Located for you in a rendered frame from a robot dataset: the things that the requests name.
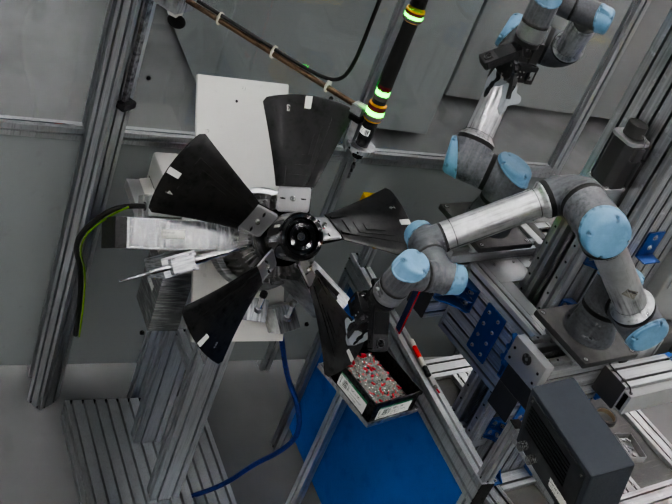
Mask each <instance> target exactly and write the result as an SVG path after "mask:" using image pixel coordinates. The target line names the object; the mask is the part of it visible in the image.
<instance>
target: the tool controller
mask: <svg viewBox="0 0 672 504"><path fill-rule="evenodd" d="M516 446H517V449H518V451H519V452H522V451H523V452H524V454H525V455H526V456H525V462H526V464H527V465H532V467H533V468H534V470H535V471H536V473H537V475H538V476H539V478H540V480H541V481H542V483H543V484H544V486H545V488H546V489H547V491H548V493H549V494H550V496H551V497H552V499H553V501H554V502H555V504H619V501H620V499H621V497H622V494H623V492H624V490H625V487H626V485H627V483H628V480H629V478H630V476H631V473H632V471H633V469H634V466H635V465H634V462H633V461H632V459H631V458H630V457H629V455H628V454H627V452H626V451H625V450H624V448H623V447H622V445H621V444H620V442H619V441H618V440H617V438H616V437H615V435H614V434H613V432H612V431H611V430H610V428H609V427H608V425H607V424H606V423H605V421H604V420H603V418H602V417H601V415H600V414H599V413H598V411H597V410H596V408H595V407H594V405H593V404H592V403H591V401H590V400H589V398H588V397H587V396H586V394H585V393H584V391H583V390H582V388H581V387H580V386H579V384H578V383H577V381H576V380H575V378H568V379H564V380H560V381H555V382H551V383H547V384H543V385H539V386H535V387H533V388H532V390H531V393H530V397H529V400H528V403H527V407H526V410H525V413H524V417H523V420H522V423H521V427H520V430H519V433H518V437H517V444H516Z"/></svg>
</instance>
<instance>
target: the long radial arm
mask: <svg viewBox="0 0 672 504"><path fill-rule="evenodd" d="M238 230H239V227H237V228H236V229H234V228H230V227H227V226H223V225H219V224H214V223H210V222H205V221H201V220H187V219H165V218H144V217H127V248H118V249H129V250H160V251H187V250H195V252H215V251H218V250H222V249H226V248H229V249H230V248H234V247H238V243H237V242H238V237H237V236H238Z"/></svg>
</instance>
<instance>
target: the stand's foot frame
mask: <svg viewBox="0 0 672 504"><path fill-rule="evenodd" d="M177 398H178V396H176V398H175V401H174V404H173V407H172V410H171V413H170V415H169V418H168V421H167V424H166V427H165V430H164V433H163V436H162V439H161V442H155V440H153V443H152V442H150V443H142V446H141V444H140V442H139V443H133V440H132V439H133V437H132V436H131V430H132V427H133V424H134V420H135V417H136V414H137V411H138V408H139V404H140V401H141V398H119V399H92V400H65V403H64V407H63V411H62V415H61V420H62V425H63V429H64V433H65V438H66V442H67V447H68V451H69V456H70V460H71V465H72V469H73V474H74V478H75V483H76V487H77V491H78V496H79V500H80V504H237V503H236V500H235V497H234V494H233V491H232V488H231V486H230V484H228V485H226V486H224V487H222V488H219V489H217V490H215V491H212V492H210V493H207V494H204V495H201V496H198V497H194V498H192V495H191V493H195V492H198V491H201V490H203V489H206V488H209V487H211V486H214V485H216V484H219V483H221V482H223V481H225V480H227V479H228V477H227V474H226V471H225V469H224V466H223V463H222V460H221V457H220V454H219V452H218V449H217V446H216V443H215V440H214V437H213V435H212V432H211V429H210V426H209V423H208V421H207V420H206V423H205V426H204V428H203V431H202V434H201V437H200V439H199V442H198V445H197V448H196V450H195V453H194V456H193V458H192V461H191V464H190V467H189V469H188V472H187V475H186V477H185V480H184V483H183V486H182V488H181V491H180V494H179V497H178V498H176V499H172V497H170V499H164V500H159V502H158V503H157V500H152V501H150V500H149V494H148V493H147V486H148V483H149V480H150V477H151V474H152V471H153V468H154V465H155V462H156V459H157V457H158V454H159V451H160V448H161V445H162V442H163V439H164V436H165V433H166V430H167V427H168V424H169V421H170V418H171V415H172V412H173V409H174V406H175V403H176V401H177Z"/></svg>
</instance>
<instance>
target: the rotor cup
mask: <svg viewBox="0 0 672 504"><path fill-rule="evenodd" d="M273 211H275V212H276V213H278V214H279V216H278V217H277V219H276V220H275V221H274V222H273V223H272V224H271V225H270V226H269V227H268V228H267V230H266V231H265V232H264V233H263V234H262V235H261V236H259V237H256V236H254V235H253V241H254V246H255V249H256V251H257V253H258V255H259V256H260V257H261V258H262V257H263V255H264V254H265V253H266V252H267V251H268V250H269V248H270V247H272V249H273V250H274V254H275V258H276V262H277V263H276V266H277V267H285V266H290V265H292V264H294V263H296V262H300V261H307V260H309V259H311V258H313V257H314V256H315V255H317V253H318V252H319V251H320V249H321V247H322V244H323V230H322V227H321V225H320V223H319V221H318V220H317V219H316V218H315V217H314V216H312V215H311V214H308V213H306V212H278V211H276V209H274V210H273ZM278 224H280V227H275V228H274V226H275V225H278ZM300 232H303V233H304V234H305V239H304V240H303V241H300V240H298V238H297V235H298V233H300ZM279 254H285V255H286V256H280V255H279Z"/></svg>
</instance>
